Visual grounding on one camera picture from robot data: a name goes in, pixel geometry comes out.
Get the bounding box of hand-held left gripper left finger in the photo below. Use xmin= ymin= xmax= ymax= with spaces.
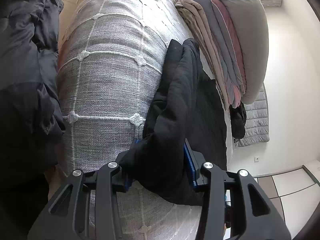
xmin=27 ymin=137 xmax=140 ymax=240

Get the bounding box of pink folded blanket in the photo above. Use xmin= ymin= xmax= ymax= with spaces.
xmin=225 ymin=75 xmax=247 ymax=106

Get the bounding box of mauve folded blanket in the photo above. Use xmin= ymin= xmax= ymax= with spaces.
xmin=211 ymin=0 xmax=247 ymax=94

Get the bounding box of beige folded blanket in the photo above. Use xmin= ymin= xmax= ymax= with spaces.
xmin=175 ymin=0 xmax=233 ymax=110

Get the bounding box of black snap-button jacket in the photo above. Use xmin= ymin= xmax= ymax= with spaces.
xmin=134 ymin=38 xmax=228 ymax=207

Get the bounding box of grey quilted headboard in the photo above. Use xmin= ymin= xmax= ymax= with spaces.
xmin=237 ymin=84 xmax=270 ymax=147

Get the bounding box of bed with grey bedspread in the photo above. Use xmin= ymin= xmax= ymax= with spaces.
xmin=56 ymin=0 xmax=238 ymax=240

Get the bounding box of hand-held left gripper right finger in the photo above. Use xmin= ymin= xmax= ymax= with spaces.
xmin=183 ymin=139 xmax=292 ymax=240

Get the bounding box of black puffer jacket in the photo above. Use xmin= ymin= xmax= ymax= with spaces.
xmin=229 ymin=104 xmax=247 ymax=139

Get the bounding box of dark grey puffer coat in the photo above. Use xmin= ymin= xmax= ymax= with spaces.
xmin=0 ymin=0 xmax=67 ymax=180

